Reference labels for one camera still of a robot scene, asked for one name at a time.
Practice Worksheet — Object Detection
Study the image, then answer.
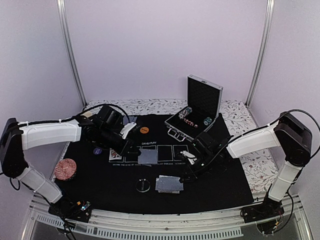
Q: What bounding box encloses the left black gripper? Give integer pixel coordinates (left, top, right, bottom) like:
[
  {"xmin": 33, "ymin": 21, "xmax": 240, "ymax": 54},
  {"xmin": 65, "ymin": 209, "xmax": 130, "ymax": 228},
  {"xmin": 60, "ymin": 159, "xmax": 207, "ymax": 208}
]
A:
[{"xmin": 98, "ymin": 126, "xmax": 141, "ymax": 157}]

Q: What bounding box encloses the purple small blind button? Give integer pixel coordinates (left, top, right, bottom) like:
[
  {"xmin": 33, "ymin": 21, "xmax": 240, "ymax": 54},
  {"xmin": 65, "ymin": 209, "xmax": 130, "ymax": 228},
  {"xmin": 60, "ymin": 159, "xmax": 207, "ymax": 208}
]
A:
[{"xmin": 93, "ymin": 147, "xmax": 103, "ymax": 155}]

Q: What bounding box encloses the queen of spades card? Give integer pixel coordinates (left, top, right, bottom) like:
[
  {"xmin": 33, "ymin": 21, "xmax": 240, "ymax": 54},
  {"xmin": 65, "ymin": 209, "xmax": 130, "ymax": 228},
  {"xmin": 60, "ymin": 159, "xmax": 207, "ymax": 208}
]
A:
[{"xmin": 109, "ymin": 149, "xmax": 123, "ymax": 163}]

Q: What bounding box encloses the poker chip row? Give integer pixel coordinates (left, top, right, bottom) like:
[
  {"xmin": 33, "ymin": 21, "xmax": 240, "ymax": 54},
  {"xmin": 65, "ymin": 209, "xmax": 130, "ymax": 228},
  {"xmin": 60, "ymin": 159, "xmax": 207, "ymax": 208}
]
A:
[
  {"xmin": 178, "ymin": 106, "xmax": 193, "ymax": 120},
  {"xmin": 203, "ymin": 117, "xmax": 213, "ymax": 126}
]

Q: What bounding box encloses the orange big blind button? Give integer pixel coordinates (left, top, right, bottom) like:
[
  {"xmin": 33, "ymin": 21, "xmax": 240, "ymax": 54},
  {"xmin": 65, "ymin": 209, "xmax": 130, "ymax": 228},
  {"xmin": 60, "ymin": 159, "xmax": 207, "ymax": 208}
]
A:
[{"xmin": 139, "ymin": 126, "xmax": 150, "ymax": 134}]

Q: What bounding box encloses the three of diamonds card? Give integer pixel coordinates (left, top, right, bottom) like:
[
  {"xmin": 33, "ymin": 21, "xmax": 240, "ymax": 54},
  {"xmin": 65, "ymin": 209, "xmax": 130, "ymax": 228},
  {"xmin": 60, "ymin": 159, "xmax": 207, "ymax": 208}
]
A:
[{"xmin": 138, "ymin": 149, "xmax": 158, "ymax": 165}]

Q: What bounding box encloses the blue playing card deck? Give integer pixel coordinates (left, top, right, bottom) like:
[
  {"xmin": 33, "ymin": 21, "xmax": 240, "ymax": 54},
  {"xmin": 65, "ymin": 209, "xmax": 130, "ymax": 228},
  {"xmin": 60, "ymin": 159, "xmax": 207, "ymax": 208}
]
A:
[{"xmin": 155, "ymin": 175, "xmax": 184, "ymax": 194}]

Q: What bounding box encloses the aluminium poker chip case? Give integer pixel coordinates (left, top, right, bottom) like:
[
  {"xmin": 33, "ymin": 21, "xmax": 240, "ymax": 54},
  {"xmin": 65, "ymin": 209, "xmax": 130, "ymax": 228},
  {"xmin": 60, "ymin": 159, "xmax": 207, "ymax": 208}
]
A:
[{"xmin": 164, "ymin": 74, "xmax": 223, "ymax": 142}]

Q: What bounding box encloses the clear dealer button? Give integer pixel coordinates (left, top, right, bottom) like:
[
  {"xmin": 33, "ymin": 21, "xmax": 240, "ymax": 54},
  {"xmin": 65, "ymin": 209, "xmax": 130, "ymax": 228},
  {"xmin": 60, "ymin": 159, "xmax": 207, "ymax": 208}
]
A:
[{"xmin": 135, "ymin": 178, "xmax": 151, "ymax": 193}]

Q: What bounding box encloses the single blue playing card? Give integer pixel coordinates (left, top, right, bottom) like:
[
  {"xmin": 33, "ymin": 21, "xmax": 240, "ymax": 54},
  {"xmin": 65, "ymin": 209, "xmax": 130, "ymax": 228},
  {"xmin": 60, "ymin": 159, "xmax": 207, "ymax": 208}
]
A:
[{"xmin": 122, "ymin": 115, "xmax": 138, "ymax": 125}]

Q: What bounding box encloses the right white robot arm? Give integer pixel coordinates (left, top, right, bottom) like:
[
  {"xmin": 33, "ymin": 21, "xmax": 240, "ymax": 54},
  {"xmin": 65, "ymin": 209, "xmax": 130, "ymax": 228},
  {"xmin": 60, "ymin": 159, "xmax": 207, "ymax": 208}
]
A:
[{"xmin": 180, "ymin": 109, "xmax": 315, "ymax": 218}]

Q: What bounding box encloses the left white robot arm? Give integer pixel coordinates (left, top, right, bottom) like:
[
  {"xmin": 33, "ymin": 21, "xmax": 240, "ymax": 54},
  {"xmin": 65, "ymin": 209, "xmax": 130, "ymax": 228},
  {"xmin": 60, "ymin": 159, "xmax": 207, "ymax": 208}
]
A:
[{"xmin": 0, "ymin": 103, "xmax": 141, "ymax": 217}]

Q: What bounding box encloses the cream ceramic mug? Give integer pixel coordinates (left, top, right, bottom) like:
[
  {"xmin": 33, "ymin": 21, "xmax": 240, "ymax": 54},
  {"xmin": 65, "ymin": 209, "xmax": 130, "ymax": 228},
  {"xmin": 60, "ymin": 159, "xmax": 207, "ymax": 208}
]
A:
[{"xmin": 82, "ymin": 111, "xmax": 93, "ymax": 118}]

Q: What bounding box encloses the red dice row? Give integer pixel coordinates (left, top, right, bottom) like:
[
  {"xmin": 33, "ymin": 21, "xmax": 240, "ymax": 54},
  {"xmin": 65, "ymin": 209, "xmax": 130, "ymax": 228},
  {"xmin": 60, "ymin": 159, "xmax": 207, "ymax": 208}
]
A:
[{"xmin": 184, "ymin": 118, "xmax": 198, "ymax": 128}]

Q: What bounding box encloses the black poker table mat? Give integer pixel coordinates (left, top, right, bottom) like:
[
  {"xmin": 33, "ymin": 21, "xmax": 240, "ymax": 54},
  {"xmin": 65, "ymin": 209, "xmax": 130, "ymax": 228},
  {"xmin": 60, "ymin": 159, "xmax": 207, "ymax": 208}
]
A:
[{"xmin": 56, "ymin": 114, "xmax": 254, "ymax": 215}]

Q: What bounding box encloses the floral white tablecloth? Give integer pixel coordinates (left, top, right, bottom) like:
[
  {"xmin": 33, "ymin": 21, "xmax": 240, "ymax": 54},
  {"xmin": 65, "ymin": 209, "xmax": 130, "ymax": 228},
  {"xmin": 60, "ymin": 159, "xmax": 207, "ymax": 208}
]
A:
[{"xmin": 86, "ymin": 99, "xmax": 289, "ymax": 202}]

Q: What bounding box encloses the red patterned round tin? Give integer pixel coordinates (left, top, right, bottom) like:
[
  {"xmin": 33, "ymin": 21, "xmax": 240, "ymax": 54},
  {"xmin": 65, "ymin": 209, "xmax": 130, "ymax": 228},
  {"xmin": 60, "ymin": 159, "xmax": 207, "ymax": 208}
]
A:
[{"xmin": 53, "ymin": 158, "xmax": 77, "ymax": 181}]

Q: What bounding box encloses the small green circuit board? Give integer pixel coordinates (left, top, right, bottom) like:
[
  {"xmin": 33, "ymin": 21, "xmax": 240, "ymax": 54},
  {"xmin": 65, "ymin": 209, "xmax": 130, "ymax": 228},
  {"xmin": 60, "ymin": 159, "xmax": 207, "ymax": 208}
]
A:
[{"xmin": 76, "ymin": 200, "xmax": 91, "ymax": 212}]

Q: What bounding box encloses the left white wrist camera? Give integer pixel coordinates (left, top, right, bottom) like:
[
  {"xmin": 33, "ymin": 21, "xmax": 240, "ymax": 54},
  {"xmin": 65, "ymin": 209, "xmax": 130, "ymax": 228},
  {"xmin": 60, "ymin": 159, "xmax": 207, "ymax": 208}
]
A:
[{"xmin": 119, "ymin": 122, "xmax": 137, "ymax": 140}]

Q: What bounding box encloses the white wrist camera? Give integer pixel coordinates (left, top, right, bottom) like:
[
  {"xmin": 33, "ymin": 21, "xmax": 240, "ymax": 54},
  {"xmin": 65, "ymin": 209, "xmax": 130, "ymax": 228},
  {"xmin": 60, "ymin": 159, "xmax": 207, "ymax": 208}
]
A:
[
  {"xmin": 119, "ymin": 122, "xmax": 137, "ymax": 140},
  {"xmin": 180, "ymin": 150, "xmax": 198, "ymax": 165}
]

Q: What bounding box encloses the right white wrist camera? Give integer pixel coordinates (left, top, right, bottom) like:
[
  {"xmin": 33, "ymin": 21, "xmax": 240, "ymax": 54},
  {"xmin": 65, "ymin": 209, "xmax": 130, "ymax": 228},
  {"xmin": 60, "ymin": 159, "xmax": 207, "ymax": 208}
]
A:
[{"xmin": 180, "ymin": 150, "xmax": 198, "ymax": 165}]

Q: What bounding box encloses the left aluminium frame post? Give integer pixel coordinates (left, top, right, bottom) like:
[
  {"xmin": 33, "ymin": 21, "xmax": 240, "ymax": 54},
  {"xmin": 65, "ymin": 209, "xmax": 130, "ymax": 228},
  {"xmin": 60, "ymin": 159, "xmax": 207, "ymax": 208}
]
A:
[{"xmin": 56, "ymin": 0, "xmax": 87, "ymax": 107}]

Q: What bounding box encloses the aluminium frame post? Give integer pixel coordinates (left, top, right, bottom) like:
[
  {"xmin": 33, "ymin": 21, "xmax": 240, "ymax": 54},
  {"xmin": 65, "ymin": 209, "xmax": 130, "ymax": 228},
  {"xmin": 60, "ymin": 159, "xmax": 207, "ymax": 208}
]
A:
[
  {"xmin": 56, "ymin": 0, "xmax": 87, "ymax": 107},
  {"xmin": 245, "ymin": 0, "xmax": 275, "ymax": 108}
]

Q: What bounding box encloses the right aluminium frame post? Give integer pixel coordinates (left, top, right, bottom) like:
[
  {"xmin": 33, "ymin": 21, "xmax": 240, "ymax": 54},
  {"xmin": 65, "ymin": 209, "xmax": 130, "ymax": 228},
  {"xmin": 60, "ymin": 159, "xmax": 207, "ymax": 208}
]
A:
[{"xmin": 245, "ymin": 0, "xmax": 275, "ymax": 108}]

